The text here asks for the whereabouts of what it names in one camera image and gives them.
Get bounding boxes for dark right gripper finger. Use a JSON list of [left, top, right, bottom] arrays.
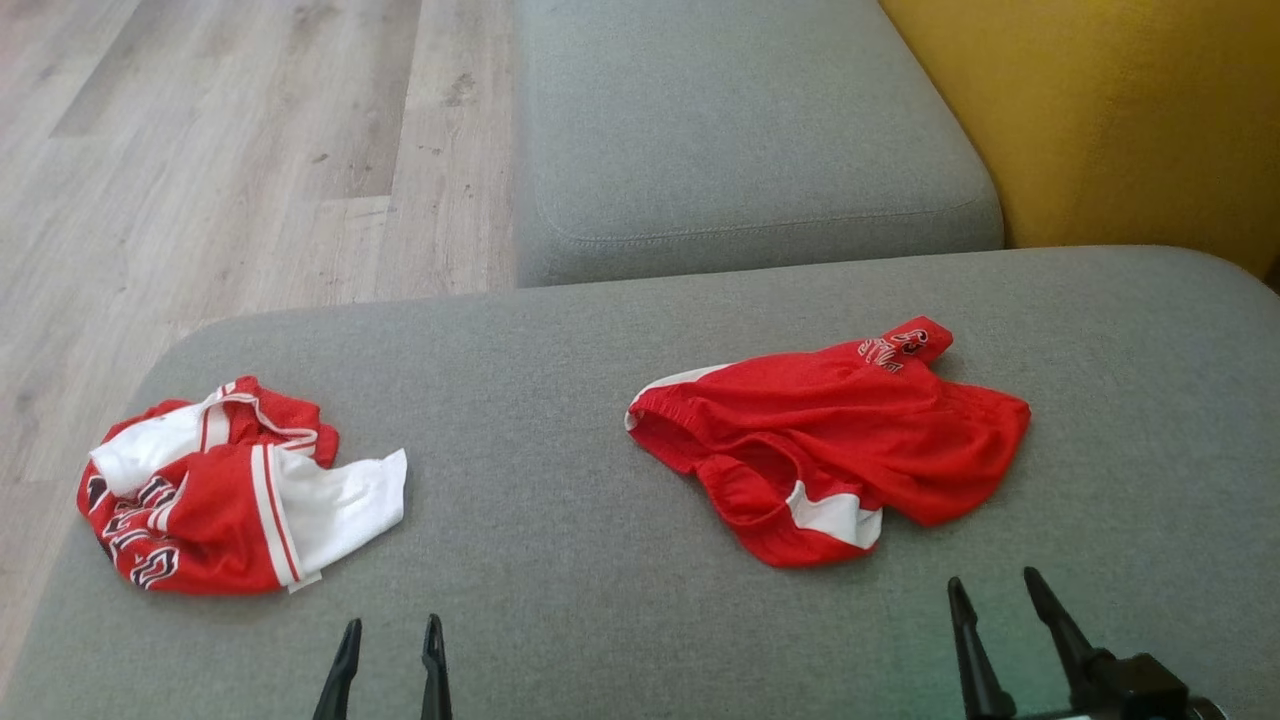
[[1022, 566, 1113, 701], [947, 576, 1018, 720]]

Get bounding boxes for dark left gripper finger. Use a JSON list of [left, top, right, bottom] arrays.
[[312, 618, 363, 720], [420, 613, 454, 720]]

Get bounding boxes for red and white basketball jersey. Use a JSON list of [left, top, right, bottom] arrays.
[[77, 375, 409, 597]]

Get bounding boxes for red basketball shorts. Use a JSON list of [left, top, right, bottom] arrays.
[[625, 316, 1032, 569]]

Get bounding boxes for large grey sofa seat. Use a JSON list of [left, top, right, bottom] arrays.
[[0, 245, 1280, 720]]

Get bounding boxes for yellow sofa cushion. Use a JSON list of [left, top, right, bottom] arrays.
[[880, 0, 1280, 286]]

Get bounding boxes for grey sofa cushion with seam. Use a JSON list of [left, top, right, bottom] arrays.
[[512, 0, 1006, 289]]

